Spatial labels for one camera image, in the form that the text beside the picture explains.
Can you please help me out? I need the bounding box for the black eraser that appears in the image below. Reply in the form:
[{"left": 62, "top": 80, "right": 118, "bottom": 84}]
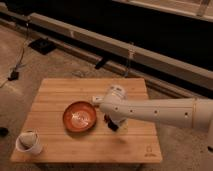
[{"left": 108, "top": 120, "right": 118, "bottom": 131}]

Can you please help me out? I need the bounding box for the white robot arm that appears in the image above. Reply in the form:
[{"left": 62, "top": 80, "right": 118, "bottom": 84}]
[{"left": 100, "top": 85, "right": 213, "bottom": 152}]

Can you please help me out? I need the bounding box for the red-brown snack packet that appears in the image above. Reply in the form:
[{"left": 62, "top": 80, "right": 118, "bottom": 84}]
[{"left": 104, "top": 115, "right": 110, "bottom": 123}]

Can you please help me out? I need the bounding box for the wooden table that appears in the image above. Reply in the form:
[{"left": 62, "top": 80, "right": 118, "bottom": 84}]
[{"left": 11, "top": 78, "right": 162, "bottom": 164}]

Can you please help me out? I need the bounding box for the orange bowl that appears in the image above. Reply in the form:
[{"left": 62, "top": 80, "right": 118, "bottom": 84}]
[{"left": 63, "top": 101, "right": 97, "bottom": 133}]

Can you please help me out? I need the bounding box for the white paper cup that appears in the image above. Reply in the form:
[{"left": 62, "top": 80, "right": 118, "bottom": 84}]
[{"left": 15, "top": 131, "right": 43, "bottom": 155}]

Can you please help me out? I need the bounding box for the black floor plate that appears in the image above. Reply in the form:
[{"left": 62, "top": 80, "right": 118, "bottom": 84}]
[{"left": 29, "top": 38, "right": 56, "bottom": 55}]

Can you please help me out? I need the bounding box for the black object at left edge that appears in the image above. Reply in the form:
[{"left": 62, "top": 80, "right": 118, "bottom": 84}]
[{"left": 0, "top": 127, "right": 9, "bottom": 137}]

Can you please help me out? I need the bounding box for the black bracket on rail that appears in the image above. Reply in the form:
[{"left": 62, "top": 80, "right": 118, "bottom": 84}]
[{"left": 95, "top": 57, "right": 109, "bottom": 70}]

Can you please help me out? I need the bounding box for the black cable with plug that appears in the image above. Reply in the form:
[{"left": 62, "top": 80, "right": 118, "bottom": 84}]
[{"left": 7, "top": 19, "right": 31, "bottom": 82}]

